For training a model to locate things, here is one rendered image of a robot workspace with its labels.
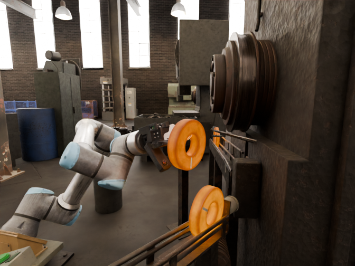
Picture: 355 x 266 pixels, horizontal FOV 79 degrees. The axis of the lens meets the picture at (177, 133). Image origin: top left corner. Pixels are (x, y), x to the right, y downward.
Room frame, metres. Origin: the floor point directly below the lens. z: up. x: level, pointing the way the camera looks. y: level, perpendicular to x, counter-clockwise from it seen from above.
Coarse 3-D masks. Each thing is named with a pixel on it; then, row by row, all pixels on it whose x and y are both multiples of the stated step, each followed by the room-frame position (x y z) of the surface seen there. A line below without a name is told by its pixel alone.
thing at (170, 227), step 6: (186, 144) 1.75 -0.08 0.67; (186, 150) 1.50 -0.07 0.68; (168, 156) 1.68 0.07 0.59; (180, 174) 1.59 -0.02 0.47; (186, 174) 1.59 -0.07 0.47; (180, 180) 1.59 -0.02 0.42; (186, 180) 1.59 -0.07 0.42; (180, 186) 1.59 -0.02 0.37; (186, 186) 1.59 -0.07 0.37; (180, 192) 1.59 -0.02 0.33; (186, 192) 1.59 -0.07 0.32; (180, 198) 1.59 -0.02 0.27; (186, 198) 1.59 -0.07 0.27; (180, 204) 1.59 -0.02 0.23; (186, 204) 1.59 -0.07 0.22; (180, 210) 1.59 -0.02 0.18; (186, 210) 1.59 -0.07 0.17; (180, 216) 1.59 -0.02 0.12; (186, 216) 1.59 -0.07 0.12; (180, 222) 1.59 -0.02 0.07; (168, 228) 1.62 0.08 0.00; (174, 228) 1.61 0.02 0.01; (174, 234) 1.53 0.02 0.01; (186, 234) 1.53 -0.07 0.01
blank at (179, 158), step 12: (192, 120) 0.64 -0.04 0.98; (180, 132) 0.60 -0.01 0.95; (192, 132) 0.64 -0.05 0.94; (204, 132) 0.69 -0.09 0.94; (168, 144) 0.60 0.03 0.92; (180, 144) 0.60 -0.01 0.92; (192, 144) 0.68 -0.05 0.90; (204, 144) 0.70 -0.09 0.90; (180, 156) 0.60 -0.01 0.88; (192, 156) 0.65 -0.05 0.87; (180, 168) 0.62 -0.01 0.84; (192, 168) 0.65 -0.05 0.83
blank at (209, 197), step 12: (204, 192) 0.59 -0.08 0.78; (216, 192) 0.62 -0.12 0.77; (192, 204) 0.57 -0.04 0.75; (204, 204) 0.56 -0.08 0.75; (216, 204) 0.62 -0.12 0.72; (192, 216) 0.55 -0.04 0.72; (204, 216) 0.57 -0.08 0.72; (216, 216) 0.62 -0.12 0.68; (192, 228) 0.55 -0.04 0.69; (204, 228) 0.57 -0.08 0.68
